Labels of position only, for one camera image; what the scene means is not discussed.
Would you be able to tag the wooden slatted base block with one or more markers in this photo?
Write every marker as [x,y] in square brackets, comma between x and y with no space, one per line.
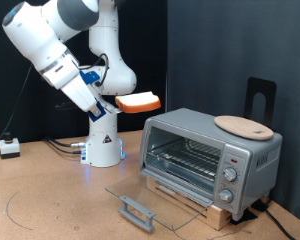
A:
[220,216]

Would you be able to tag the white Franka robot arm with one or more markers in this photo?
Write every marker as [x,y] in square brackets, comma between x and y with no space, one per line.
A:
[103,140]

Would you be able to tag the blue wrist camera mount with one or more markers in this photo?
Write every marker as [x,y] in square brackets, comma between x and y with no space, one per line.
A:
[89,77]

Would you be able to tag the silver toaster oven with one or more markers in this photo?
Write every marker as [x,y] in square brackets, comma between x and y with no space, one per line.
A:
[256,156]

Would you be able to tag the black foam pad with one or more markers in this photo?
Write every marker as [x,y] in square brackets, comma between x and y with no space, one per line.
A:
[260,205]
[245,216]

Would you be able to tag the black metal bookend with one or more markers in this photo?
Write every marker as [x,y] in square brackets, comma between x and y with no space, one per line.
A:
[256,86]

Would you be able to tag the round wooden cutting board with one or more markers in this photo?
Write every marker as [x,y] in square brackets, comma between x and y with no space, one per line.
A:
[243,127]

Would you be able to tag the emergency stop button box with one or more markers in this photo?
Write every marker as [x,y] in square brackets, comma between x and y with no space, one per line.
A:
[9,146]

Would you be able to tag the silver oven knob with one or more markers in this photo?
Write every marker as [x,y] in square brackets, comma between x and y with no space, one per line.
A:
[230,174]
[225,195]

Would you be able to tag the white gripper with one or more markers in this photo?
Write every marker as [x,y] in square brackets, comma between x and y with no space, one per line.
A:
[75,86]

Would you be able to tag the white bread slice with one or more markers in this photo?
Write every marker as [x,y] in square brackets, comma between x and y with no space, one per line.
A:
[138,102]

